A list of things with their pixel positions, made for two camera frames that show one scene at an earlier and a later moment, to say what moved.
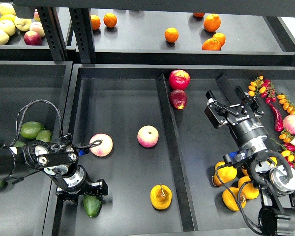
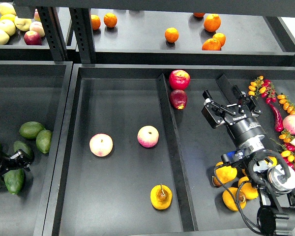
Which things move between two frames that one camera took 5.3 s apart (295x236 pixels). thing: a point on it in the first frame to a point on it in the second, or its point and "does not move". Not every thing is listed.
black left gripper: x=77 y=182 to x=0 y=163
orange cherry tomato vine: x=288 y=106 does not move
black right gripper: x=244 y=127 does not move
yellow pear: x=161 y=196 does not move
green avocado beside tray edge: x=44 y=135 does not move
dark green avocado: x=92 y=204 to x=14 y=180
